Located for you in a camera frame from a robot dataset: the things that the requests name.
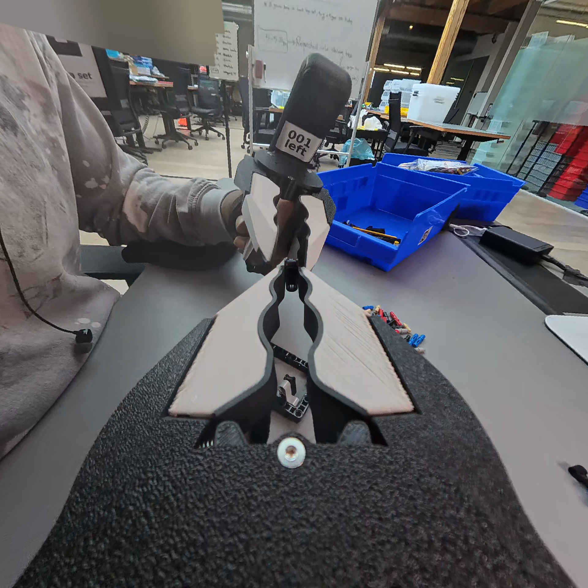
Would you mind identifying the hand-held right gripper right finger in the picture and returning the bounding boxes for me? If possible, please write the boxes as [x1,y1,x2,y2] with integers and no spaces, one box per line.
[297,268,415,445]

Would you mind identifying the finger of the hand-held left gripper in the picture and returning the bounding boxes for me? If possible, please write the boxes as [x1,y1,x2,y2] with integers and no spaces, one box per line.
[296,194,334,273]
[240,175,281,275]

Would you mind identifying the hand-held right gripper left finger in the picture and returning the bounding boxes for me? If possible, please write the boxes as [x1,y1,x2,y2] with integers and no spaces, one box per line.
[168,266,286,445]

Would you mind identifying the black building frame assembly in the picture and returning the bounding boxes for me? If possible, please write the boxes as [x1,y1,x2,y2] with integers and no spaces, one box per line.
[270,342,311,423]

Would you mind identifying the cluster of mixed small parts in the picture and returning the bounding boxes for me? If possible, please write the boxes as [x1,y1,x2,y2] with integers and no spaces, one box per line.
[558,462,588,488]

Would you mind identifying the person's left forearm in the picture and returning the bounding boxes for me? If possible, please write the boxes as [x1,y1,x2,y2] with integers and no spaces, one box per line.
[76,163,239,249]

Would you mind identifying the grey desk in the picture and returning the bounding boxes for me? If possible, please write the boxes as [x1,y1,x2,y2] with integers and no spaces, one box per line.
[0,230,588,588]

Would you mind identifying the person's left hand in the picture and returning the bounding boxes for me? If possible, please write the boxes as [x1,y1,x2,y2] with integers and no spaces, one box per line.
[220,188,249,252]

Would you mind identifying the heap of building parts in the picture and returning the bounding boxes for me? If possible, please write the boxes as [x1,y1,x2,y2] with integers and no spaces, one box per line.
[342,220,401,244]

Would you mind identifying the pile of small connector pins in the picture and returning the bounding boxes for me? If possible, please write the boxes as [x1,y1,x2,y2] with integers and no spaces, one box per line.
[362,304,427,354]

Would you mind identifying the whiteboard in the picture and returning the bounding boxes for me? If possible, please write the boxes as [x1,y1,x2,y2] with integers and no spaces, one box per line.
[253,0,379,99]

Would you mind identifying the teal plastic bag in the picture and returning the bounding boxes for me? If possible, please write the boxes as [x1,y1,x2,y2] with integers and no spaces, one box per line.
[342,138,375,161]

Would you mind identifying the blue plastic bin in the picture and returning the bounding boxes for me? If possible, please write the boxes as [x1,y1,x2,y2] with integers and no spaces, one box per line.
[322,161,471,273]
[381,153,525,223]

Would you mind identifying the black chair armrest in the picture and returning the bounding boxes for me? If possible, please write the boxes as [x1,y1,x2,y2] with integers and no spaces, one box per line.
[80,241,251,282]

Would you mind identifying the black office chair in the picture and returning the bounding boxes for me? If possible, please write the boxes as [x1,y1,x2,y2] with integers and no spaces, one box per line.
[154,69,198,150]
[190,76,226,141]

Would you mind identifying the clear bag of parts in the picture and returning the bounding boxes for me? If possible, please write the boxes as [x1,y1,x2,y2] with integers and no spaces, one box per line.
[397,158,481,176]

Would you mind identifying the wooden top table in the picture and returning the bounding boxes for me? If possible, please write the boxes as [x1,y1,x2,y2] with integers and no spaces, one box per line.
[367,108,511,161]

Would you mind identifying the black power adapter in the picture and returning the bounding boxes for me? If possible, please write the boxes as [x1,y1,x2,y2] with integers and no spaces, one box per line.
[480,225,555,265]

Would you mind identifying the white book stand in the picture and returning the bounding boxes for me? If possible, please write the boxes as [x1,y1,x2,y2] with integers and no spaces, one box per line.
[545,314,588,364]

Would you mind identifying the person's torso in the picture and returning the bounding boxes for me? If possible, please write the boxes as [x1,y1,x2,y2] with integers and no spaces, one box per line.
[0,23,138,460]

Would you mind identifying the white marker sign board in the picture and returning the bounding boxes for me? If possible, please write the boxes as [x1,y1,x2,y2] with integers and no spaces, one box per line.
[46,34,108,99]

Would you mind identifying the rack of red storage bins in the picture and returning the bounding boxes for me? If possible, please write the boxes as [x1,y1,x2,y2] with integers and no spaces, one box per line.
[519,122,588,207]

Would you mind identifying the black desk cable channel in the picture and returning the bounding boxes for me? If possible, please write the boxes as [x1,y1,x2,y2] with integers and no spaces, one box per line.
[455,230,588,315]

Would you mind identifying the black power cable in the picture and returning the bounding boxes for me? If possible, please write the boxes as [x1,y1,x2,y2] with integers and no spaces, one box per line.
[540,255,588,288]

